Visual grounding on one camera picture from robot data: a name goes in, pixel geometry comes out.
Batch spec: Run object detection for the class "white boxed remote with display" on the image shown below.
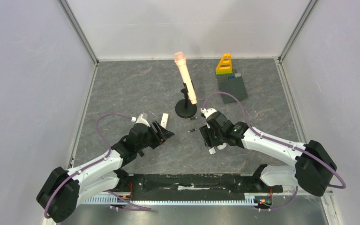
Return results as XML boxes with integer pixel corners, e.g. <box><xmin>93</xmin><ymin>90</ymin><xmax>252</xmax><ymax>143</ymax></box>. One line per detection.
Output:
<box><xmin>160</xmin><ymin>113</ymin><xmax>169</xmax><ymax>129</ymax></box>

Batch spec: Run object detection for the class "yellow lego frame piece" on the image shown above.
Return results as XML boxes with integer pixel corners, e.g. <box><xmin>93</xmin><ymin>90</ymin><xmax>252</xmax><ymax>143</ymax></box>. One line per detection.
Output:
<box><xmin>215</xmin><ymin>53</ymin><xmax>233</xmax><ymax>71</ymax></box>

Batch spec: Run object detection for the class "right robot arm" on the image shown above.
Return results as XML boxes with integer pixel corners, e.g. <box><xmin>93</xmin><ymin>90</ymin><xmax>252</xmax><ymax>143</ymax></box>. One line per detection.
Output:
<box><xmin>200</xmin><ymin>108</ymin><xmax>337</xmax><ymax>197</ymax></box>

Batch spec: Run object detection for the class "white remote control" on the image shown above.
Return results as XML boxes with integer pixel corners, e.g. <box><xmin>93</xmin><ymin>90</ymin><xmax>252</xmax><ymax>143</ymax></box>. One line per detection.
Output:
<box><xmin>208</xmin><ymin>143</ymin><xmax>227</xmax><ymax>155</ymax></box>

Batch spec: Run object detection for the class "white cable duct strip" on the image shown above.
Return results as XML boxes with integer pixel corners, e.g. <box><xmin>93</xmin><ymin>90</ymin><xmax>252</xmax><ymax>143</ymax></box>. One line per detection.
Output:
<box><xmin>83</xmin><ymin>194</ymin><xmax>258</xmax><ymax>206</ymax></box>

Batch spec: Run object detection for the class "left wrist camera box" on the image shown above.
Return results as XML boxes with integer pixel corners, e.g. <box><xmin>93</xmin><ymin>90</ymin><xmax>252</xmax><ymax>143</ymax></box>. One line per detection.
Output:
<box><xmin>131</xmin><ymin>113</ymin><xmax>150</xmax><ymax>127</ymax></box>

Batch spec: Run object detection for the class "black microphone stand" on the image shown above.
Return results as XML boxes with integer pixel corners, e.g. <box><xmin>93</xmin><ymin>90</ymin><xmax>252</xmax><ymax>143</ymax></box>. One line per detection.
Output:
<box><xmin>175</xmin><ymin>83</ymin><xmax>197</xmax><ymax>119</ymax></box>

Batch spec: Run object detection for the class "pink microphone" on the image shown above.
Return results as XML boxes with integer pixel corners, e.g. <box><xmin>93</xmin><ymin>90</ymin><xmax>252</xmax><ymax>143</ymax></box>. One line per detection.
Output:
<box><xmin>174</xmin><ymin>52</ymin><xmax>197</xmax><ymax>105</ymax></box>

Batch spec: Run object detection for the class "lime green lego brick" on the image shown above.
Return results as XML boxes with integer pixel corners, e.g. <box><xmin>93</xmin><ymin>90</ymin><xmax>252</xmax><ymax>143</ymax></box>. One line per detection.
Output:
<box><xmin>215</xmin><ymin>69</ymin><xmax>233</xmax><ymax>75</ymax></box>

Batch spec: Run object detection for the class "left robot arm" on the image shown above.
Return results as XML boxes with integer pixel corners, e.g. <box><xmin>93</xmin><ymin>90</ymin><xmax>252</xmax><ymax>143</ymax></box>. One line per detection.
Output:
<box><xmin>36</xmin><ymin>121</ymin><xmax>174</xmax><ymax>223</ymax></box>

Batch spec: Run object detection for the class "grey lego baseplate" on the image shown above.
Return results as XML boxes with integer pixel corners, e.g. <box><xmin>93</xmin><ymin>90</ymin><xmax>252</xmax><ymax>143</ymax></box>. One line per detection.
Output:
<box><xmin>216</xmin><ymin>69</ymin><xmax>248</xmax><ymax>100</ymax></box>

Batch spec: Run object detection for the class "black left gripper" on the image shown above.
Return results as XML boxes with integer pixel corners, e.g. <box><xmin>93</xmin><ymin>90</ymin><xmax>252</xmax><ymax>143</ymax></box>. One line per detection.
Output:
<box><xmin>136</xmin><ymin>120</ymin><xmax>174</xmax><ymax>152</ymax></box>

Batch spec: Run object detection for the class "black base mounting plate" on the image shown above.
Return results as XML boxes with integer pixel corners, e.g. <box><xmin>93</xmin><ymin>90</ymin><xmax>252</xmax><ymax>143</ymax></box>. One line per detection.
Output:
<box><xmin>113</xmin><ymin>173</ymin><xmax>283</xmax><ymax>201</ymax></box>

